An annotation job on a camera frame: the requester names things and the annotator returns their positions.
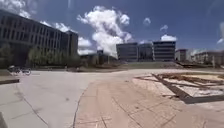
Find parked bicycles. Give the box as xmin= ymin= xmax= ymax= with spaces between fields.
xmin=7 ymin=65 xmax=32 ymax=77

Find grey multi-storey building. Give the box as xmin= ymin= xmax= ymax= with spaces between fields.
xmin=115 ymin=40 xmax=177 ymax=63

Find row of trees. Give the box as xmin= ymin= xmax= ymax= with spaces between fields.
xmin=0 ymin=43 xmax=82 ymax=68

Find pale paved plaza ground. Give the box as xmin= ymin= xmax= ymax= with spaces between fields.
xmin=0 ymin=68 xmax=224 ymax=128

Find small distant building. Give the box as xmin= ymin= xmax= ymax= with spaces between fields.
xmin=175 ymin=48 xmax=190 ymax=62

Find low dark kerb ledge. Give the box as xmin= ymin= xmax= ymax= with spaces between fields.
xmin=0 ymin=75 xmax=21 ymax=86

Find low pale building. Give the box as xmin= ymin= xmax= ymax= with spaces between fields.
xmin=192 ymin=50 xmax=224 ymax=66

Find large dark glass building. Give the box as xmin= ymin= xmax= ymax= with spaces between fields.
xmin=0 ymin=9 xmax=80 ymax=66

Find dark framed paving inlay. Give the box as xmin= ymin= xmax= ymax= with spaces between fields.
xmin=134 ymin=72 xmax=224 ymax=105

